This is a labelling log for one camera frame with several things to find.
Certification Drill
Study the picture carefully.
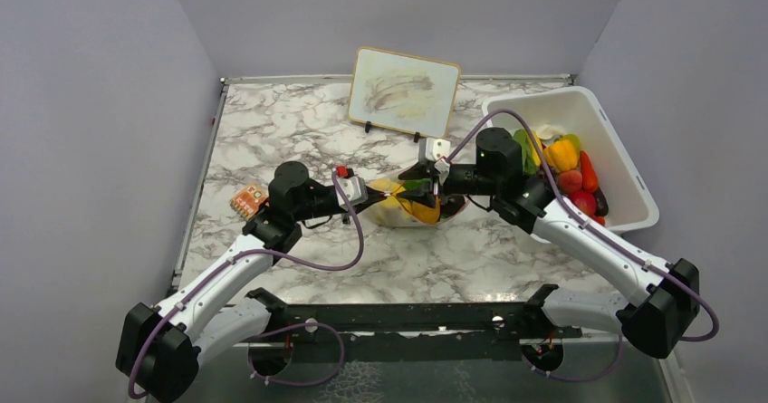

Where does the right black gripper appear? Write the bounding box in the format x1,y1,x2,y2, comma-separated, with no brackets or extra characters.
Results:
397,163,500,208

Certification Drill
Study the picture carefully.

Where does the orange mango fruit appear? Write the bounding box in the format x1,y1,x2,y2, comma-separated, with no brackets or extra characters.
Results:
409,202,440,225

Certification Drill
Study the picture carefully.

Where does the green lettuce head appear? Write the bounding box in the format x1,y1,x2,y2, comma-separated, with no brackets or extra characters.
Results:
403,178,433,193

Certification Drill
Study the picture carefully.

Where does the clear zip top bag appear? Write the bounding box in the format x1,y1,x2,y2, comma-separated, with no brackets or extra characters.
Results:
362,161,467,228

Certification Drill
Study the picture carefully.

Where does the dark round mushroom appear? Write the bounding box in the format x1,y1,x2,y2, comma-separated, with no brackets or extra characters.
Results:
440,196,466,218

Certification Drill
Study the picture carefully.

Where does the yellow banana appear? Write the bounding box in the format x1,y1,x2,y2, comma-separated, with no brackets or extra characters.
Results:
364,178,408,227
527,131,542,168

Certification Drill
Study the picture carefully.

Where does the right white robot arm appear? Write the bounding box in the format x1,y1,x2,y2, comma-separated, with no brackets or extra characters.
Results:
398,127,701,359

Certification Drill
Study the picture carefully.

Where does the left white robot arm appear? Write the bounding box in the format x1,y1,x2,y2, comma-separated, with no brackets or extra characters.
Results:
116,161,388,402

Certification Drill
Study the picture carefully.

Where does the green leaf vegetable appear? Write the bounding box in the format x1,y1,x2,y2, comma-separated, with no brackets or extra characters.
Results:
513,129,541,176

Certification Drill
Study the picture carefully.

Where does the orange snack packet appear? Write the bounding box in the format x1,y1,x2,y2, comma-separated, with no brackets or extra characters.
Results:
230,184,268,220

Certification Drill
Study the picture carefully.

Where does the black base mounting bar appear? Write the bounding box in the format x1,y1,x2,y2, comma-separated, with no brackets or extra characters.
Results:
245,288,582,364

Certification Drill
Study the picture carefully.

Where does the white garlic bulb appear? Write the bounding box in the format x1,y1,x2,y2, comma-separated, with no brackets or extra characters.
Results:
534,124,567,141

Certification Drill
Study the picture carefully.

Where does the yellow bell pepper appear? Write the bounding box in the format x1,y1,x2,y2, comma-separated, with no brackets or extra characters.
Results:
543,139,580,173

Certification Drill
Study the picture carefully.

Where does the pink peach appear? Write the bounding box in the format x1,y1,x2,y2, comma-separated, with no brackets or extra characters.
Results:
557,169,583,196

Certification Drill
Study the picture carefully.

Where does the red apple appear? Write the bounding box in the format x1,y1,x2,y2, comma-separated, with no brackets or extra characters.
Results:
569,190,597,217

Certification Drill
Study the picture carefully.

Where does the red chili pepper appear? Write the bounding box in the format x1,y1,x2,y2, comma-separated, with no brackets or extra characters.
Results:
580,150,600,193

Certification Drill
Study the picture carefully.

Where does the dark eggplant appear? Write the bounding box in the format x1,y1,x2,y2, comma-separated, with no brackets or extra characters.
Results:
593,187,610,216

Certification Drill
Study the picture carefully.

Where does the white plastic bin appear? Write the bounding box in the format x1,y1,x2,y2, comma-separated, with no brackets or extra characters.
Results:
482,86,659,234

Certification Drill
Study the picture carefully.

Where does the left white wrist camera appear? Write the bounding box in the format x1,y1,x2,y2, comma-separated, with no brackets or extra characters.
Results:
332,166,369,211

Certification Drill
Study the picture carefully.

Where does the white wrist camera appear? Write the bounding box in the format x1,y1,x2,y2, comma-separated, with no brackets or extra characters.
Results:
418,137,451,182
332,166,369,211

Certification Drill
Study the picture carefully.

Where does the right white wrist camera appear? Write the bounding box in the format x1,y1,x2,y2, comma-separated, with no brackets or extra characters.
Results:
418,137,451,182

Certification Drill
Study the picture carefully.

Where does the small whiteboard with wood frame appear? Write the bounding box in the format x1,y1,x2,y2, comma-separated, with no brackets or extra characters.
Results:
347,46,462,138

